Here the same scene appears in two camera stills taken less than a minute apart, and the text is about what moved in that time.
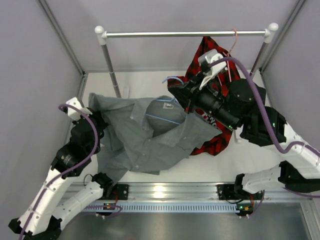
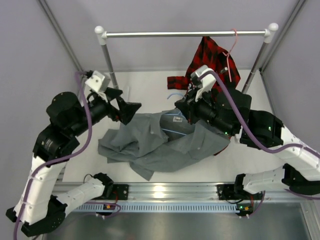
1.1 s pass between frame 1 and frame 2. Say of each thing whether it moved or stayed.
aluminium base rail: stayed
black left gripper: moved
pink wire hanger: stayed
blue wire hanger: moved
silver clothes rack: stayed
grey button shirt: moved
